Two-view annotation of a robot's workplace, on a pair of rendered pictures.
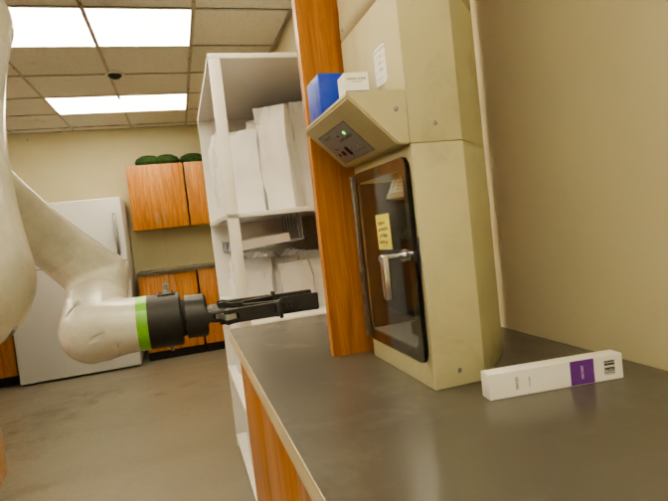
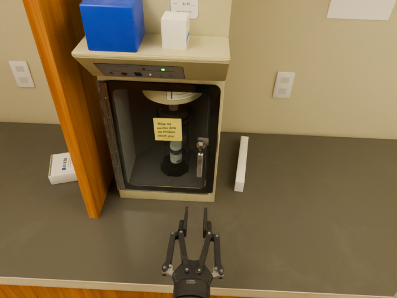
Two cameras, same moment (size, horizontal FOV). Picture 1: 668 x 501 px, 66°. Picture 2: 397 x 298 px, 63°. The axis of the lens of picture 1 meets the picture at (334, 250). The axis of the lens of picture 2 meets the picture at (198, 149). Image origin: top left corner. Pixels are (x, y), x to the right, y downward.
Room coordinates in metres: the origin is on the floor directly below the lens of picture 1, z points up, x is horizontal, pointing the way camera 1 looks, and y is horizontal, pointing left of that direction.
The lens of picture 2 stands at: (0.80, 0.54, 1.79)
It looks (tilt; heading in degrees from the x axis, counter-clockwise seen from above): 40 degrees down; 288
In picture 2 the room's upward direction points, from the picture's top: 2 degrees clockwise
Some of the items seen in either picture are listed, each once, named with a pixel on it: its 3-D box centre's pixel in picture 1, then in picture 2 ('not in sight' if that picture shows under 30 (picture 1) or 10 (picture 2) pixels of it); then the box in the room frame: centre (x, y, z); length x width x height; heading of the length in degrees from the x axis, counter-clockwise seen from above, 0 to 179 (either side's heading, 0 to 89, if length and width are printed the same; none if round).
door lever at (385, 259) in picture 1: (394, 274); (199, 159); (1.00, -0.11, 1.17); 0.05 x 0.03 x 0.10; 106
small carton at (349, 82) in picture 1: (353, 90); (175, 30); (1.05, -0.08, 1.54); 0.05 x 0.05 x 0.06; 13
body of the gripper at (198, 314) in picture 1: (211, 313); (192, 282); (0.90, 0.23, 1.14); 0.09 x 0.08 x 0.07; 107
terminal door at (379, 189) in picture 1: (386, 258); (163, 145); (1.11, -0.11, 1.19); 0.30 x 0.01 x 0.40; 16
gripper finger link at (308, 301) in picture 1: (299, 302); (205, 222); (0.92, 0.07, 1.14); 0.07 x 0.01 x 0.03; 107
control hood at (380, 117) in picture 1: (350, 134); (155, 65); (1.10, -0.06, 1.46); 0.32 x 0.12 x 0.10; 17
